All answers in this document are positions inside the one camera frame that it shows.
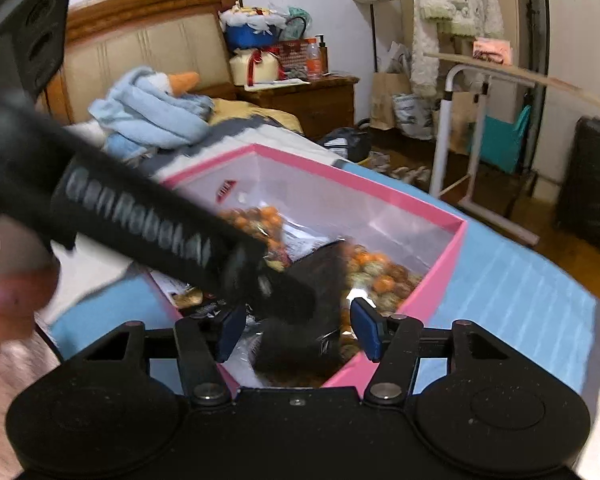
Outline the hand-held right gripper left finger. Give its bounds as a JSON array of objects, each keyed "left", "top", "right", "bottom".
[{"left": 81, "top": 304, "right": 248, "bottom": 407}]

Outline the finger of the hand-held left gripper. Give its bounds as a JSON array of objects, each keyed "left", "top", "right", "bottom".
[{"left": 229, "top": 254, "right": 322, "bottom": 320}]

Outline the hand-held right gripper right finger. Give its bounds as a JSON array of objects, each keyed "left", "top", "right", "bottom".
[{"left": 350, "top": 297, "right": 512, "bottom": 407}]

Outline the dark snack packet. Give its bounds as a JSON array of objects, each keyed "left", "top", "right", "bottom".
[{"left": 254, "top": 242, "right": 348, "bottom": 378}]

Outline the clear bag of orange snacks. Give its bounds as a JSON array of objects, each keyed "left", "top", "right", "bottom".
[{"left": 215, "top": 177, "right": 426, "bottom": 361}]

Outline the pink cardboard box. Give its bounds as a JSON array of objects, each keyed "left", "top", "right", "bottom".
[{"left": 147, "top": 143, "right": 468, "bottom": 391}]

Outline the person's left hand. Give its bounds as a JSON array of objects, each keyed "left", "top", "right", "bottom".
[{"left": 0, "top": 214, "right": 62, "bottom": 372}]

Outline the goose plush in blue blanket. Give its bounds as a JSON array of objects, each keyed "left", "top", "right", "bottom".
[{"left": 89, "top": 66, "right": 216, "bottom": 158}]

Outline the goose plush toy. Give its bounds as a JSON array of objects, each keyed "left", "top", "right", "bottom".
[{"left": 147, "top": 70, "right": 201, "bottom": 97}]

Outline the yellow pillow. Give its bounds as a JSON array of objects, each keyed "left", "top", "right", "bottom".
[{"left": 207, "top": 97, "right": 303, "bottom": 133}]

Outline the grey white quilt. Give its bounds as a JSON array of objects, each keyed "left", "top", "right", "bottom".
[{"left": 65, "top": 115, "right": 351, "bottom": 183}]

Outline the beige shoe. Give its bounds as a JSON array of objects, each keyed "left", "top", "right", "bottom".
[{"left": 395, "top": 164, "right": 431, "bottom": 186}]

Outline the wooden bed headboard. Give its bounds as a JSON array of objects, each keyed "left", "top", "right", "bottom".
[{"left": 37, "top": 0, "right": 243, "bottom": 126}]

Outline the black bag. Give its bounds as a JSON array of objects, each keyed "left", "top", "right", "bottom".
[{"left": 317, "top": 120, "right": 373, "bottom": 163}]

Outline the cream gift box red ribbon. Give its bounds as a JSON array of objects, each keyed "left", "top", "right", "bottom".
[{"left": 229, "top": 46, "right": 281, "bottom": 87}]

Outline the wooden nightstand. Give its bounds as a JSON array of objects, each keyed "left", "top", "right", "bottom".
[{"left": 236, "top": 75, "right": 361, "bottom": 142}]

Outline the blue basin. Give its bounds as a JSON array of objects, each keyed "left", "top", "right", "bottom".
[{"left": 224, "top": 22, "right": 281, "bottom": 52}]

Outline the white printed plastic bag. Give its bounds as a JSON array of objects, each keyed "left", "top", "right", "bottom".
[{"left": 391, "top": 92, "right": 436, "bottom": 141}]

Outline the brown paper bag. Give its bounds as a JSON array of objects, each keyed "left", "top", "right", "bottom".
[
  {"left": 369, "top": 42, "right": 413, "bottom": 131},
  {"left": 447, "top": 91, "right": 481, "bottom": 156}
]

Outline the red patterned gift bag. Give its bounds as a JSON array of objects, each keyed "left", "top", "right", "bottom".
[{"left": 277, "top": 37, "right": 313, "bottom": 81}]

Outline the teal bag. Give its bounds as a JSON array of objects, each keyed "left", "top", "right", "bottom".
[{"left": 472, "top": 105, "right": 533, "bottom": 173}]

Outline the pink fluffy blanket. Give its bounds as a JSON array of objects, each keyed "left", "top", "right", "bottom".
[{"left": 0, "top": 330, "right": 66, "bottom": 480}]

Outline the beige rolling side table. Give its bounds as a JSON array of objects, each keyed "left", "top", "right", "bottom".
[{"left": 422, "top": 50, "right": 600, "bottom": 248}]

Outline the orange drink bottle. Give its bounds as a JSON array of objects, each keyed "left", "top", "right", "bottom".
[{"left": 305, "top": 38, "right": 323, "bottom": 81}]

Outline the pale green bag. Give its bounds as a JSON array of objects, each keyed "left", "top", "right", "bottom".
[{"left": 280, "top": 5, "right": 312, "bottom": 28}]

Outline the black suitcase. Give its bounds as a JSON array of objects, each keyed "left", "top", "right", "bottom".
[{"left": 555, "top": 116, "right": 600, "bottom": 252}]

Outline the white fluffy coat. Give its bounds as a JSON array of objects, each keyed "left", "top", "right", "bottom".
[{"left": 411, "top": 0, "right": 505, "bottom": 98}]

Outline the small pink box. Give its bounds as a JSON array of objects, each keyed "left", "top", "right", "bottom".
[{"left": 472, "top": 37, "right": 515, "bottom": 66}]

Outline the white wardrobe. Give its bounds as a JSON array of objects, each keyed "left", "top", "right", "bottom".
[{"left": 540, "top": 0, "right": 600, "bottom": 126}]

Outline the black cable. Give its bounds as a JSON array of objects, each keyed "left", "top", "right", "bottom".
[{"left": 32, "top": 321, "right": 66, "bottom": 362}]

